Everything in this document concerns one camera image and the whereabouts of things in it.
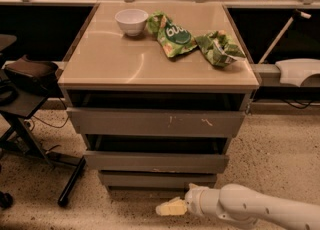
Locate grey drawer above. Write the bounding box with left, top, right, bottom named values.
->
left=98, top=171, right=217, bottom=189
left=68, top=91, right=244, bottom=138
left=84, top=135, right=229, bottom=174

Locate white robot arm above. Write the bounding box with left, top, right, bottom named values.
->
left=156, top=184, right=320, bottom=230

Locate grey bottom drawer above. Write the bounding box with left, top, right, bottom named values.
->
left=98, top=171, right=217, bottom=189

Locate grey drawer cabinet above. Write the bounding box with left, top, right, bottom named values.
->
left=57, top=1, right=261, bottom=195

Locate grey top drawer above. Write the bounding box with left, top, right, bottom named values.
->
left=68, top=91, right=244, bottom=138

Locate crumpled green snack bag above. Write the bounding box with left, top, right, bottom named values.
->
left=196, top=31, right=246, bottom=68

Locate green chip bag with logo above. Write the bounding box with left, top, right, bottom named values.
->
left=147, top=11, right=197, bottom=58

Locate black side table stand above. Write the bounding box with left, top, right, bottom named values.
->
left=0, top=33, right=87, bottom=208

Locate dark brown bag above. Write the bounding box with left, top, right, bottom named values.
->
left=4, top=55, right=59, bottom=95

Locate white ceramic bowl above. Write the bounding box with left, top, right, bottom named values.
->
left=115, top=9, right=149, bottom=36

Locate black cable on floor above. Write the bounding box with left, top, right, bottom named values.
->
left=31, top=97, right=70, bottom=130

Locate white dustpan with handle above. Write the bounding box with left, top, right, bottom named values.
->
left=259, top=10, right=320, bottom=87

